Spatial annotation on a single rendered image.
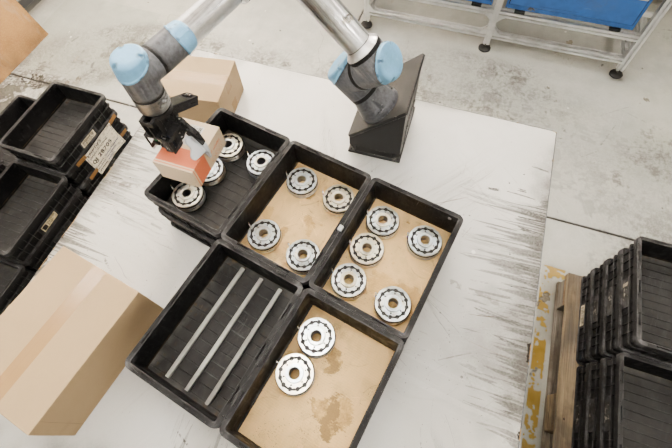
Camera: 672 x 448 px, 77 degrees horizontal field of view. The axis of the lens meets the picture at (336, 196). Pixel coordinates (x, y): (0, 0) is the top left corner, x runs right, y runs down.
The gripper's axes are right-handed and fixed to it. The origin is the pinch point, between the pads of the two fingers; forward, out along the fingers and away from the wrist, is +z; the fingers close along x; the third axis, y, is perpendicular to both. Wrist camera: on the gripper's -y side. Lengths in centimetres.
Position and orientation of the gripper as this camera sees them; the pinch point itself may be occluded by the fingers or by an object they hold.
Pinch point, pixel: (189, 148)
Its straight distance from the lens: 125.3
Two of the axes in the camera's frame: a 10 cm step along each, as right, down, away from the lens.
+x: 9.4, 2.7, -1.9
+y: -3.3, 8.3, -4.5
